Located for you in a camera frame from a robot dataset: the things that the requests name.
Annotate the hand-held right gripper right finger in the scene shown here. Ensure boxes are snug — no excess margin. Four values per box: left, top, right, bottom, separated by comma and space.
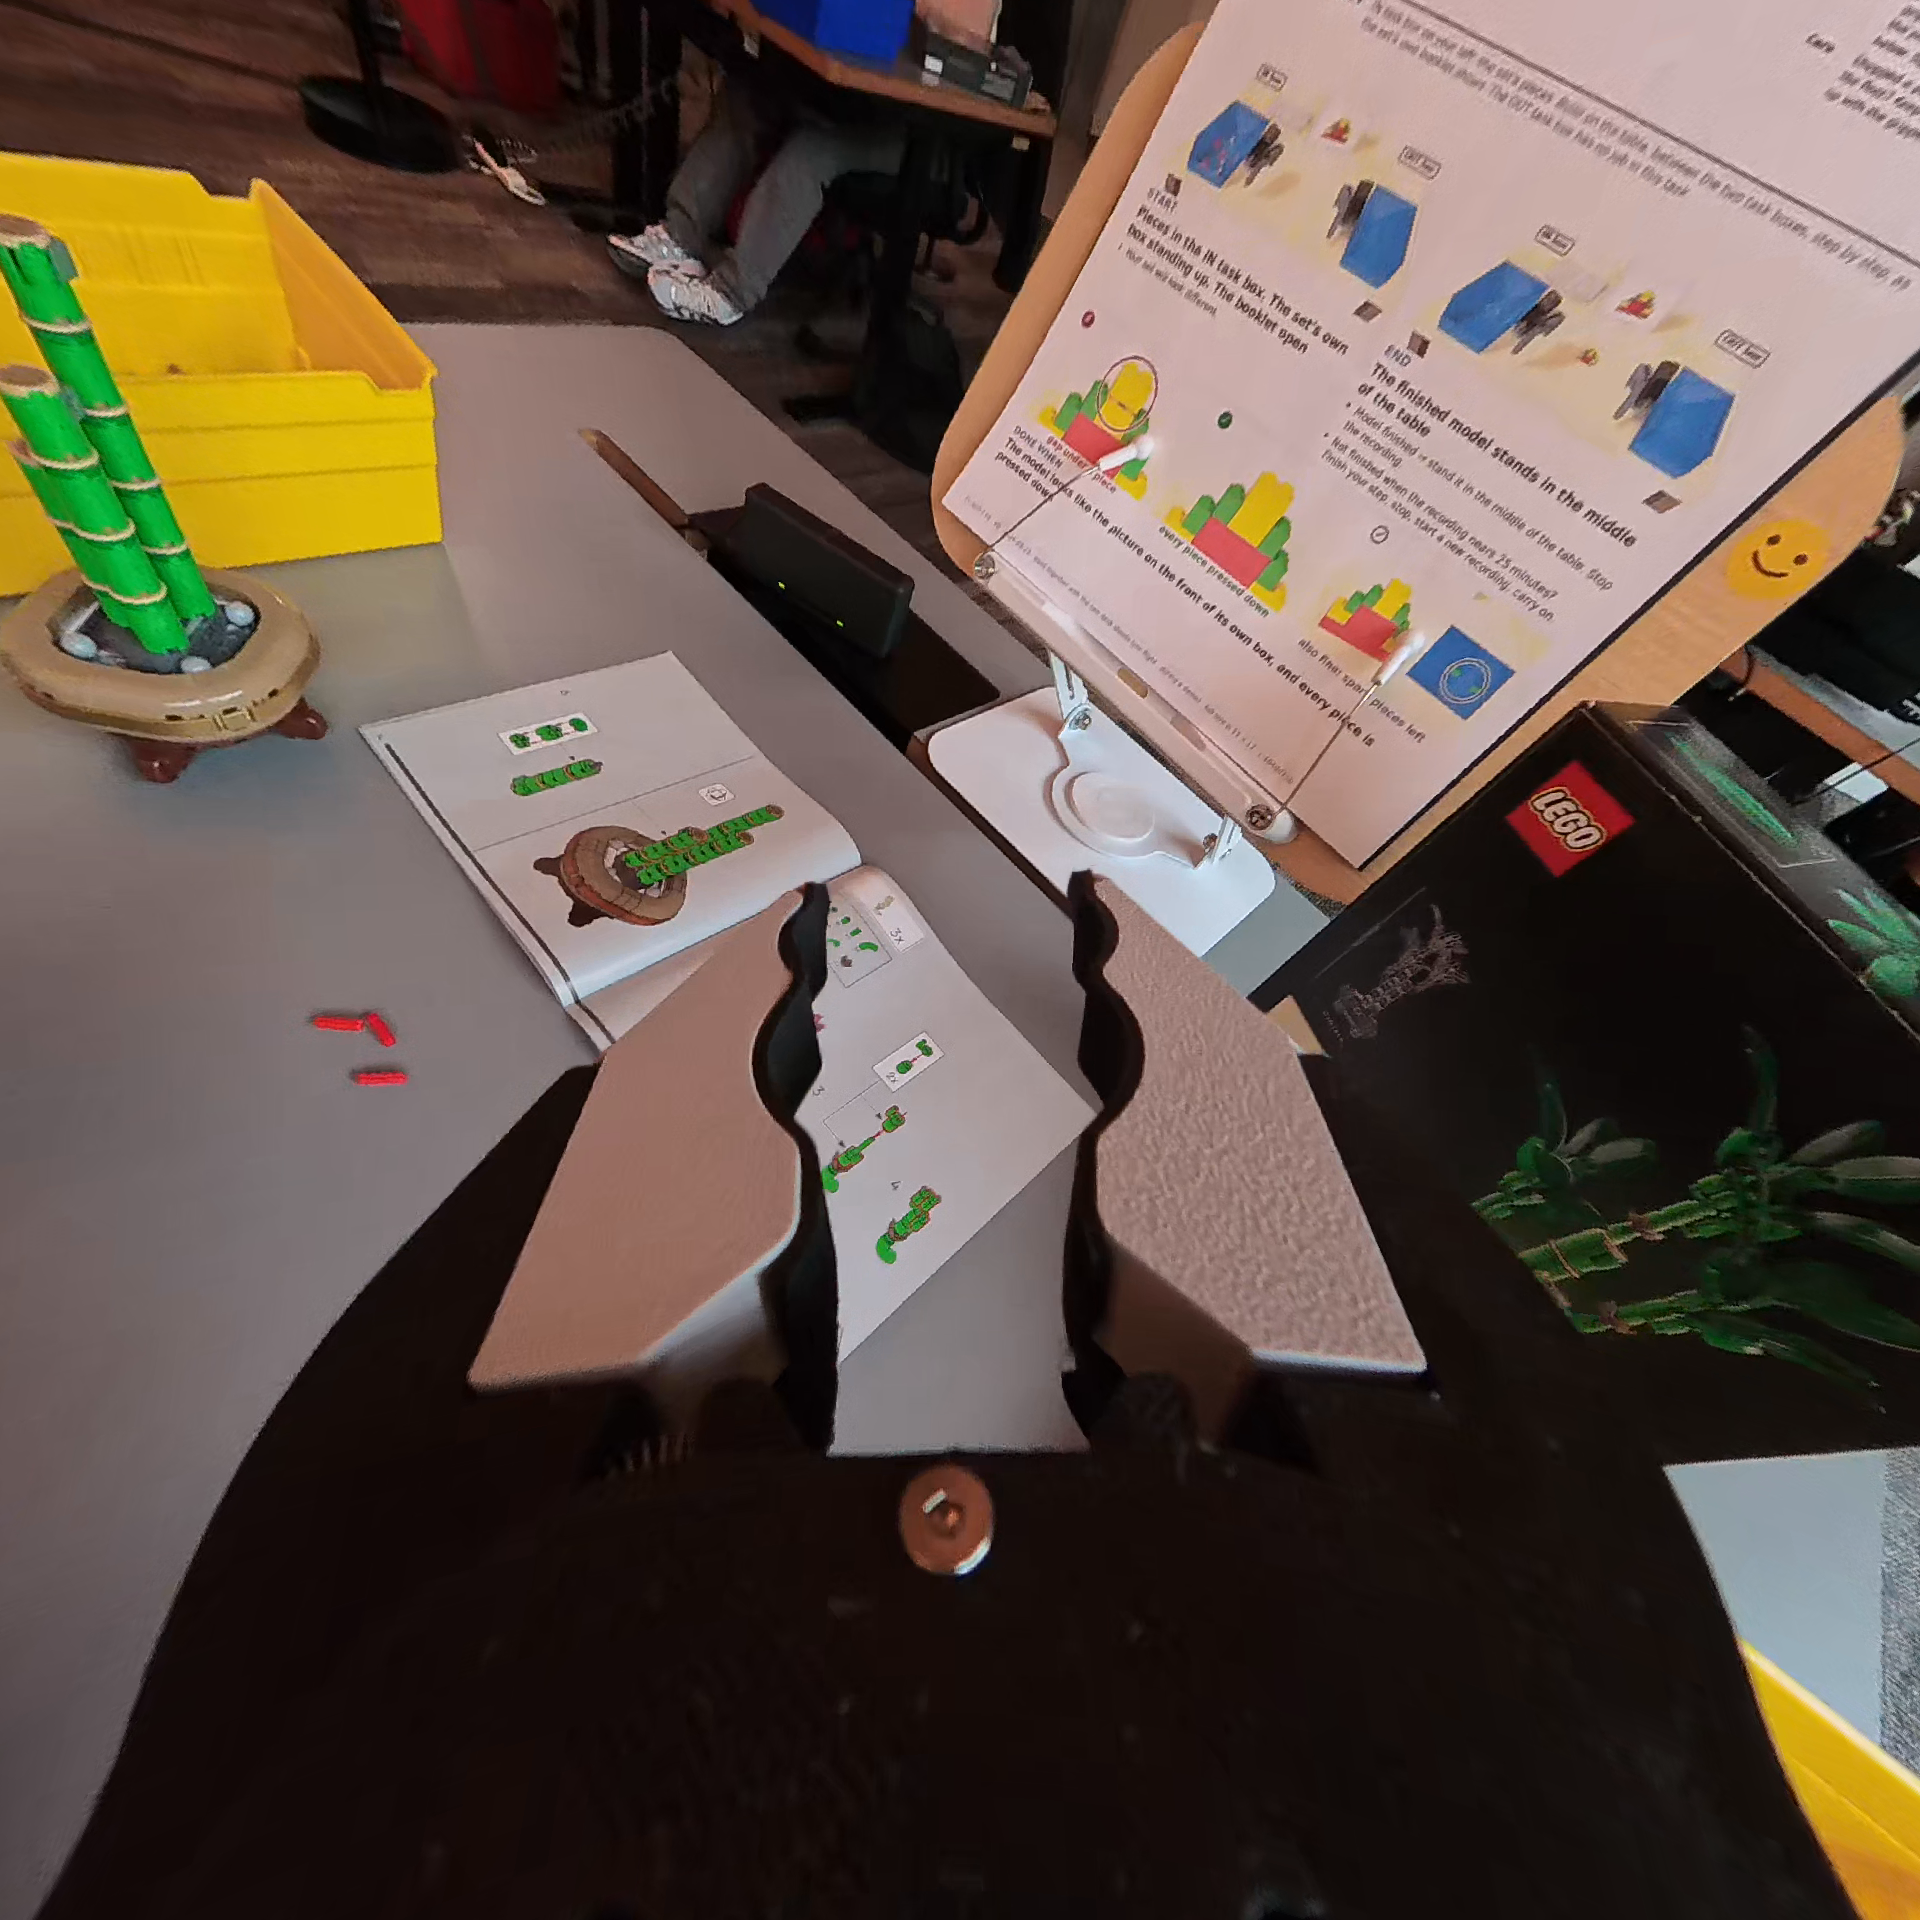
1060, 873, 1427, 1454

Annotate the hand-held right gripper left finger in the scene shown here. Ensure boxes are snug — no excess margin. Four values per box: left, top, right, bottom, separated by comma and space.
470, 881, 839, 1454

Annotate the open lego instruction booklet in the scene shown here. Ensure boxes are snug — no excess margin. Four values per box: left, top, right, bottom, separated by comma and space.
359, 650, 1095, 1366

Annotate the black lego set box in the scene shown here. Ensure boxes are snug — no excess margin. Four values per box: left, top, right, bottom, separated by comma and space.
1247, 701, 1920, 1463

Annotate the green bamboo lego model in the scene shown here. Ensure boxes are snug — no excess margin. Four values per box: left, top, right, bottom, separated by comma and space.
0, 213, 329, 783

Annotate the white and wooden document stand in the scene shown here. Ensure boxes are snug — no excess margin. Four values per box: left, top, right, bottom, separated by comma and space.
912, 0, 1920, 961

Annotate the black electronic box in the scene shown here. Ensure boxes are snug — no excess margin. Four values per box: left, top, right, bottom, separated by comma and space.
730, 484, 917, 660

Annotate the printed task instruction sheet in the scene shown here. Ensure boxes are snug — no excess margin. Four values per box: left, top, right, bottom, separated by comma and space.
944, 0, 1920, 873

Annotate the yellow smiley sticker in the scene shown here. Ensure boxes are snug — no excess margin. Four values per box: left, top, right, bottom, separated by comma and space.
1726, 517, 1834, 602

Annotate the black round stand base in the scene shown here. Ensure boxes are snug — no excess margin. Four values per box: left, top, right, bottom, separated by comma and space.
298, 0, 459, 170

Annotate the wooden background desk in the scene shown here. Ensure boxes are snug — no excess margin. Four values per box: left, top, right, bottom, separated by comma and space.
719, 0, 1060, 294

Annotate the small black box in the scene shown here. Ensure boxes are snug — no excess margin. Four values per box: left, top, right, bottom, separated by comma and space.
919, 28, 1037, 108

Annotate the blue plastic bin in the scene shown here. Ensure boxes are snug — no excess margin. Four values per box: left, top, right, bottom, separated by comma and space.
756, 0, 917, 65

